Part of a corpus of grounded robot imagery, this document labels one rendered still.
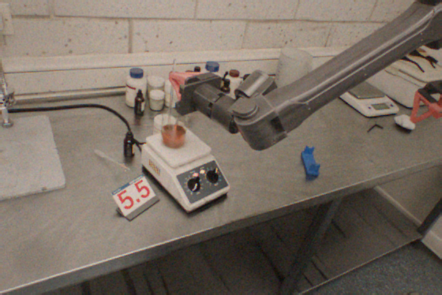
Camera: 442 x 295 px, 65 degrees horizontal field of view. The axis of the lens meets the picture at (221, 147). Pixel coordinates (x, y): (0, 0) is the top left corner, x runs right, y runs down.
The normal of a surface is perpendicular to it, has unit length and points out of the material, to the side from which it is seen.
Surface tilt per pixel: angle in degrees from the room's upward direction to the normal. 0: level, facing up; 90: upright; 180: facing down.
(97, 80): 90
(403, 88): 93
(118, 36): 90
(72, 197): 0
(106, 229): 0
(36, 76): 90
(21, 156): 0
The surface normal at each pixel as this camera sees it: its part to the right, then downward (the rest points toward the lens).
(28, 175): 0.17, -0.80
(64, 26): 0.48, 0.58
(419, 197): -0.87, 0.16
